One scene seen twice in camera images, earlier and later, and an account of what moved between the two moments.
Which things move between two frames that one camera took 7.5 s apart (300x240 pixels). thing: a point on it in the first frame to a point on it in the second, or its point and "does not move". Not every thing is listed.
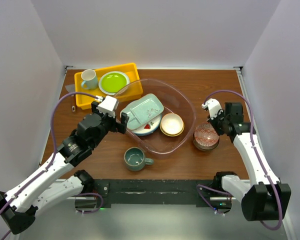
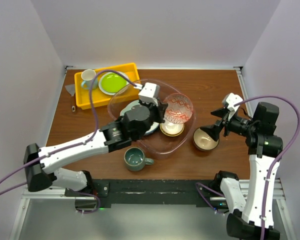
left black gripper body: [108, 122] to [152, 119]
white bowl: [171, 124] does not move
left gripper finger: [121, 127] to [159, 112]
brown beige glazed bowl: [205, 142] does not move
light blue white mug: [90, 79] does not move
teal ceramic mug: [134, 159] does not move
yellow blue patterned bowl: [172, 126] does not move
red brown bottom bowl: [205, 137] to [179, 109]
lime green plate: [112, 83] does not move
